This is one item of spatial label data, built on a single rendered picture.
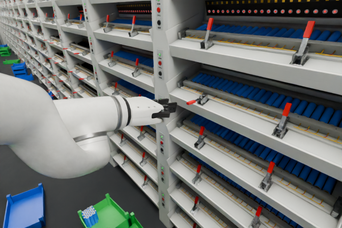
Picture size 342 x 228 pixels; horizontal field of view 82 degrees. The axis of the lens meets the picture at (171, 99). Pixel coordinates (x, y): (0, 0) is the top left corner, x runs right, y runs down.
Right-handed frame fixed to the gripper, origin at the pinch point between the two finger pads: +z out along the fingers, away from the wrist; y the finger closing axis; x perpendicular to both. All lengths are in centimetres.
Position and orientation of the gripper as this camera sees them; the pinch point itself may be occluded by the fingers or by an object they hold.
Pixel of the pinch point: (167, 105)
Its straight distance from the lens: 59.2
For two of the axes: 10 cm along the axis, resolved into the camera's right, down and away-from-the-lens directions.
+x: 1.6, -9.5, -2.7
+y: 6.8, 3.0, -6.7
